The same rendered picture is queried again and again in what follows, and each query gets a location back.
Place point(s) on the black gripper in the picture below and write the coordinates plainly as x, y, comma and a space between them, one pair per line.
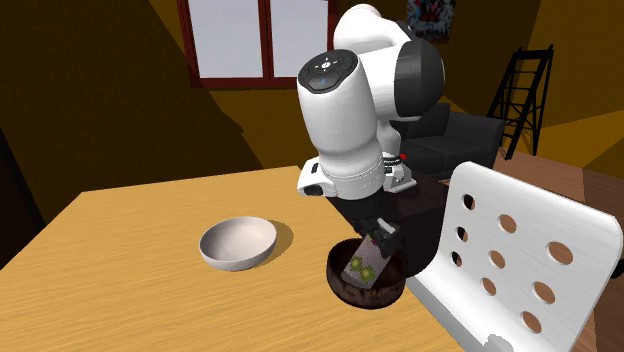
362, 209

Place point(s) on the grey card with green flowers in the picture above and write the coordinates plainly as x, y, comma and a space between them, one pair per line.
363, 268

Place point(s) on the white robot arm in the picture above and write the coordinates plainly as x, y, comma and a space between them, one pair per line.
341, 122

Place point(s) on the dark robot stand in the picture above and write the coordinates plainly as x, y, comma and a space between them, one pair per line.
421, 229

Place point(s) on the dark brown bowl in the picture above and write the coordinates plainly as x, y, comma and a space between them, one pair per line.
341, 287

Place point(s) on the black sofa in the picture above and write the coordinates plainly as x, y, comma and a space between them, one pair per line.
448, 141

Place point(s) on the white chair with round holes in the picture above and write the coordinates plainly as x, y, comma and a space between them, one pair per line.
516, 278

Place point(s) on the white bowl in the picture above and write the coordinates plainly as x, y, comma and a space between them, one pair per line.
236, 241

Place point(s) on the black ladder shelf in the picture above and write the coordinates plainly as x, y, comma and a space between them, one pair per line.
524, 97

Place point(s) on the red framed window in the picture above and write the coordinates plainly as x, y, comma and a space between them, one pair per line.
265, 39

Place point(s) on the colourful wall picture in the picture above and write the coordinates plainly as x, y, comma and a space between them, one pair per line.
429, 19

